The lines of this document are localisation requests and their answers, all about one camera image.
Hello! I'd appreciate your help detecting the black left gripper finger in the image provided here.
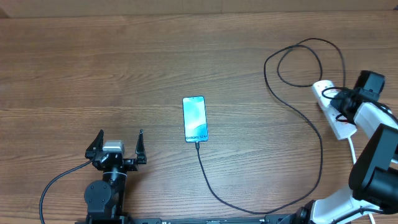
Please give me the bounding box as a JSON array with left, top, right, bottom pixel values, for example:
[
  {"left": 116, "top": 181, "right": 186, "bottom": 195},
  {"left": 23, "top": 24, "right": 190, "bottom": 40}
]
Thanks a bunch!
[
  {"left": 136, "top": 129, "right": 147, "bottom": 164},
  {"left": 85, "top": 129, "right": 104, "bottom": 159}
]

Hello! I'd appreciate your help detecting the white power extension strip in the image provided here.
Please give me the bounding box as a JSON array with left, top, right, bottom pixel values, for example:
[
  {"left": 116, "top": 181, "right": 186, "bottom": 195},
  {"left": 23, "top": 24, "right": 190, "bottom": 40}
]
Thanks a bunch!
[{"left": 312, "top": 80, "right": 357, "bottom": 140}]

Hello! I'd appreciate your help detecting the Samsung Galaxy smartphone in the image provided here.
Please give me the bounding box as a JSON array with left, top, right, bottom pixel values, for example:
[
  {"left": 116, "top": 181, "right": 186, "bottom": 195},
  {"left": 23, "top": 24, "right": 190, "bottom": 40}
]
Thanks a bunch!
[{"left": 182, "top": 96, "right": 209, "bottom": 142}]

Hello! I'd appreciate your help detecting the black USB charging cable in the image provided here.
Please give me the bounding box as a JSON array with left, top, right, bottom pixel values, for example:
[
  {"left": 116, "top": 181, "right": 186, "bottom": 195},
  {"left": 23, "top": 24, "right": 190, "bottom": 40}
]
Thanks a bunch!
[{"left": 195, "top": 37, "right": 346, "bottom": 215}]

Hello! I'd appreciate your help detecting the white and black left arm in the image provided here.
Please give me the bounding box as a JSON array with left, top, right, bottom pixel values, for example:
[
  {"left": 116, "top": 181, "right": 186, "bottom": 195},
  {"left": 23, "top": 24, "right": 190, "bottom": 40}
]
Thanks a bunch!
[{"left": 39, "top": 129, "right": 147, "bottom": 224}]

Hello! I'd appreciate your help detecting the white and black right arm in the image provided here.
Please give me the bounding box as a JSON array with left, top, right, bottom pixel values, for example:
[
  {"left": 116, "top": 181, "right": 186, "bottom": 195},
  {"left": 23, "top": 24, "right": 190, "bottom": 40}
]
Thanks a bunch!
[{"left": 281, "top": 70, "right": 397, "bottom": 223}]

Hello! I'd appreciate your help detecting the white power strip cord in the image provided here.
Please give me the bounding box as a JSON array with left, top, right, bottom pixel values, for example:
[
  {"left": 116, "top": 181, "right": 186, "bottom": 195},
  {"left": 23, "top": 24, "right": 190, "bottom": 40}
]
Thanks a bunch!
[{"left": 347, "top": 136, "right": 376, "bottom": 224}]

